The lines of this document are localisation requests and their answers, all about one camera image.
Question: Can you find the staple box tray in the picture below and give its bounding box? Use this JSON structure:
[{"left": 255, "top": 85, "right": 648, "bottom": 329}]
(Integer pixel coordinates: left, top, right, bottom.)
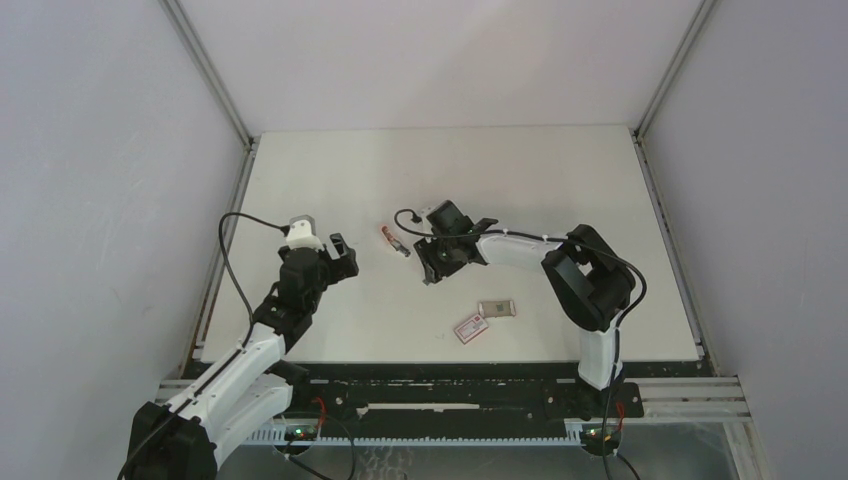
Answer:
[{"left": 478, "top": 300, "right": 517, "bottom": 319}]

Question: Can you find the red white staple box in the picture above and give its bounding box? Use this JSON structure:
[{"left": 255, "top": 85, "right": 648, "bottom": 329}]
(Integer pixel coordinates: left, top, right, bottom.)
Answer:
[{"left": 453, "top": 313, "right": 490, "bottom": 345}]

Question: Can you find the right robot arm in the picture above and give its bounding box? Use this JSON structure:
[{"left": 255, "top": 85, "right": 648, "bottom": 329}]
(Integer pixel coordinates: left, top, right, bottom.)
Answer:
[{"left": 414, "top": 223, "right": 647, "bottom": 416}]

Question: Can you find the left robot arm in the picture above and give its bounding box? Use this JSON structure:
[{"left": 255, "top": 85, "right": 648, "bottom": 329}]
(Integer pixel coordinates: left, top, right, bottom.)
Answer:
[{"left": 118, "top": 230, "right": 359, "bottom": 479}]

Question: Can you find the left circuit board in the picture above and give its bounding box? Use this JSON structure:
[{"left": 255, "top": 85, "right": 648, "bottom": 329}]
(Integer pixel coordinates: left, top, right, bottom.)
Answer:
[{"left": 283, "top": 425, "right": 320, "bottom": 445}]

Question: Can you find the circuit board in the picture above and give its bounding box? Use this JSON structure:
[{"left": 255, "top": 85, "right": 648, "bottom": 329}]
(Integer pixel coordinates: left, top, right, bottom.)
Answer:
[
  {"left": 580, "top": 425, "right": 622, "bottom": 449},
  {"left": 283, "top": 425, "right": 320, "bottom": 445}
]

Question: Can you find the right circuit board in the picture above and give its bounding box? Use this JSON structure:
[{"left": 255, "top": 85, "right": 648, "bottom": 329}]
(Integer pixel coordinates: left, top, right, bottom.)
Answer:
[{"left": 580, "top": 425, "right": 622, "bottom": 449}]

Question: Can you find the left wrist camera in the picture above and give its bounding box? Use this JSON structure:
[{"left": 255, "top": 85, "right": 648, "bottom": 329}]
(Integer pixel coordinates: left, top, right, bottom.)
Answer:
[{"left": 285, "top": 215, "right": 324, "bottom": 251}]

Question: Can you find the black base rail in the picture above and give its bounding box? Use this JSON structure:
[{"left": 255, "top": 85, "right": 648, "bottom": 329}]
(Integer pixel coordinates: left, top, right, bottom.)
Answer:
[{"left": 286, "top": 362, "right": 645, "bottom": 438}]

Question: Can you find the white slotted cable duct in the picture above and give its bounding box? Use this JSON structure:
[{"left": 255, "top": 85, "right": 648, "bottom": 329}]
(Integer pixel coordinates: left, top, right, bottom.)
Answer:
[{"left": 242, "top": 422, "right": 584, "bottom": 447}]

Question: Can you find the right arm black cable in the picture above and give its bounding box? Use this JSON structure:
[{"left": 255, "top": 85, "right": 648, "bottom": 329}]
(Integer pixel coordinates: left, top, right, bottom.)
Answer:
[{"left": 394, "top": 208, "right": 649, "bottom": 480}]

